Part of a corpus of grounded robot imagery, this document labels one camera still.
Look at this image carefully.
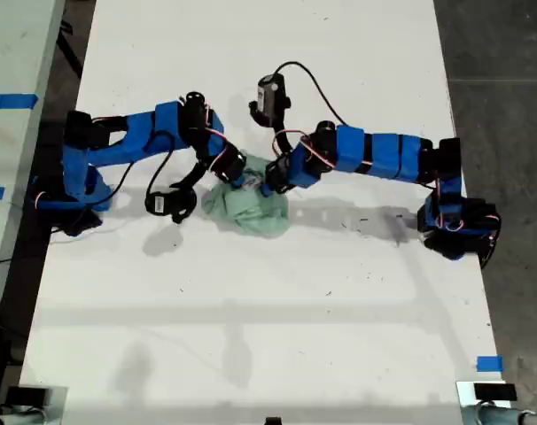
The pale grey side table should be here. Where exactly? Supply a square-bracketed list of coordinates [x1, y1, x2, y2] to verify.
[0, 0, 66, 351]

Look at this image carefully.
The black stand leg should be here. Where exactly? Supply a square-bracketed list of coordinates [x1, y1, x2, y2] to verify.
[58, 19, 86, 81]

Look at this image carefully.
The small black box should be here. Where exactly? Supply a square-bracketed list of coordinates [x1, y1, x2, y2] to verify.
[5, 386, 48, 406]
[473, 382, 518, 402]

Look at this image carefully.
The long blue tape strip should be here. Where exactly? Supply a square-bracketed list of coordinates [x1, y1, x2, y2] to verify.
[0, 92, 40, 110]

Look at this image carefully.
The grey metal pipe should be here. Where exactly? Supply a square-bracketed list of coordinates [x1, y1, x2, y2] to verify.
[461, 405, 537, 425]
[0, 406, 52, 425]

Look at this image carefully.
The pale green T-shirt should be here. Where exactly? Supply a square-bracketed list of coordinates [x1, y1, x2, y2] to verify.
[200, 152, 291, 240]

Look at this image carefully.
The silver metal plate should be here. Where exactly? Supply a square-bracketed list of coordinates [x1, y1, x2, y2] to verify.
[455, 379, 513, 411]
[19, 384, 69, 425]

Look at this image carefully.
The camera's black stalk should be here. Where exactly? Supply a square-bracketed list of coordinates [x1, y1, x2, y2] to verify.
[272, 121, 294, 156]
[168, 161, 207, 191]

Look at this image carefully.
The square blue tape piece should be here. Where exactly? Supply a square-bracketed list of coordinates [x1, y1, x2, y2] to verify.
[476, 355, 504, 373]

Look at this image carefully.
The camera's black cable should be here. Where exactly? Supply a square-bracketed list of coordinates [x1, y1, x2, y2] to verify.
[272, 61, 349, 128]
[144, 130, 177, 200]

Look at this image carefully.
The gripper's black camera box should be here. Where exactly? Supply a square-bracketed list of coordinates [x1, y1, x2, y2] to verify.
[144, 188, 198, 225]
[249, 74, 292, 128]

